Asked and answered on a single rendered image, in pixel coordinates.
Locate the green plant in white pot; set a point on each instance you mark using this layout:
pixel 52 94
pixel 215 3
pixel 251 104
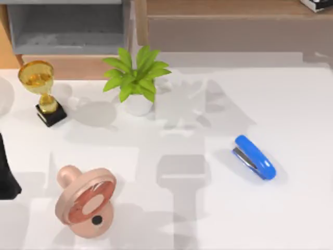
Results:
pixel 135 78

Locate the gold trophy with black base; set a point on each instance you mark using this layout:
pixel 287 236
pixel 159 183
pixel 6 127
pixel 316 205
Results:
pixel 41 86

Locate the pink desk fan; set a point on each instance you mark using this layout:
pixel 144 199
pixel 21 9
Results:
pixel 88 203

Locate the wooden cupboard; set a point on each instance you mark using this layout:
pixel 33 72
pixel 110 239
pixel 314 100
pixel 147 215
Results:
pixel 223 7

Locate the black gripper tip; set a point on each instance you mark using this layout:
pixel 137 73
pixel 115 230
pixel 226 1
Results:
pixel 5 179

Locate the blue stapler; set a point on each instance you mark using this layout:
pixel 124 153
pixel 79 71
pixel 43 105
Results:
pixel 257 159

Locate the black and white book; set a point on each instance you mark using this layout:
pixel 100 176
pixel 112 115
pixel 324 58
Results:
pixel 315 4

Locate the grey cabinet with dark inside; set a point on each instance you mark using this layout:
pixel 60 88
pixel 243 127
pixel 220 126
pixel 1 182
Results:
pixel 67 26

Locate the pale wooden drawer front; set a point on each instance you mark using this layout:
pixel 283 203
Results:
pixel 239 34

